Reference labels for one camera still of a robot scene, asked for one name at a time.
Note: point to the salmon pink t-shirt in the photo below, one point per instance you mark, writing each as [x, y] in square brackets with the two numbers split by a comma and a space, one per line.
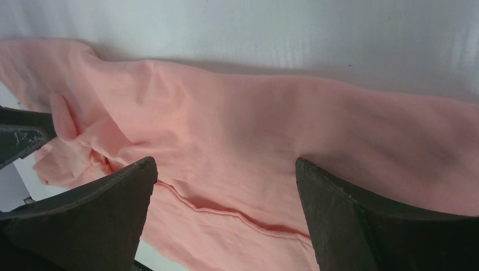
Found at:
[225, 147]

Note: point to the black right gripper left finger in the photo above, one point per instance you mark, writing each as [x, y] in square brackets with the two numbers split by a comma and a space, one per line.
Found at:
[96, 226]

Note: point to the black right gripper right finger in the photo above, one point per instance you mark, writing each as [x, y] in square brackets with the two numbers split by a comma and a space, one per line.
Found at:
[352, 228]

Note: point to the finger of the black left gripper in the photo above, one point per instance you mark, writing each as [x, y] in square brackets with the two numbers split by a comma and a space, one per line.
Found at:
[23, 132]

